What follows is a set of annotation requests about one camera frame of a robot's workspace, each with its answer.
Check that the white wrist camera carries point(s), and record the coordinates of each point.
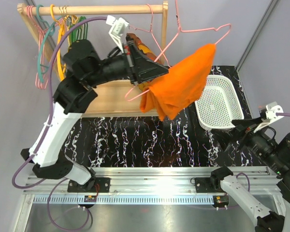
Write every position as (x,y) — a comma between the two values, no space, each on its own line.
(269,114)
(118,26)

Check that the pink empty hanger left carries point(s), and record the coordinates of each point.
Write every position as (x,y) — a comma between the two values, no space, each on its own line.
(37,27)

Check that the aluminium mounting rail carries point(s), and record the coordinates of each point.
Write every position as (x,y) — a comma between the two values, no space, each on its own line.
(145,160)

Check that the wooden clothes rack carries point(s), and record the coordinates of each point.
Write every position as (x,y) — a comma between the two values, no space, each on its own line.
(110,101)

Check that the green plastic hanger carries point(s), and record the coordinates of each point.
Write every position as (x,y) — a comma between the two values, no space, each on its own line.
(80,33)

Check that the white perforated plastic basket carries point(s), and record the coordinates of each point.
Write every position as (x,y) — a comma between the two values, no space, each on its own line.
(218,105)

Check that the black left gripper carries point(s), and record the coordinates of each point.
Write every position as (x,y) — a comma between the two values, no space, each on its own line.
(143,69)

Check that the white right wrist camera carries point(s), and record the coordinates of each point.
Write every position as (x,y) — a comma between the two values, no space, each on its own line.
(269,114)

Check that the teal plastic hanger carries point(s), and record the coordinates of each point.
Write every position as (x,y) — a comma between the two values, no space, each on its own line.
(41,67)

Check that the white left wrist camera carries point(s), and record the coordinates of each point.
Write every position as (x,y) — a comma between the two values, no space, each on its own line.
(118,26)

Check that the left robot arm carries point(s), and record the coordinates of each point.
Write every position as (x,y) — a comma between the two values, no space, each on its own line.
(72,98)

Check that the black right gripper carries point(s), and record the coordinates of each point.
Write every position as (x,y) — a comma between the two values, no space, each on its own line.
(248,126)

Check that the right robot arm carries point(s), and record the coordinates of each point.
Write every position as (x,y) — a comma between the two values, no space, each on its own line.
(223,183)

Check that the camouflage patterned trousers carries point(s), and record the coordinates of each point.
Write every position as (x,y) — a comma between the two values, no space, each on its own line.
(144,49)

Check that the orange trousers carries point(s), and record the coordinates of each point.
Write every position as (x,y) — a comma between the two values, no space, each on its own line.
(171,93)

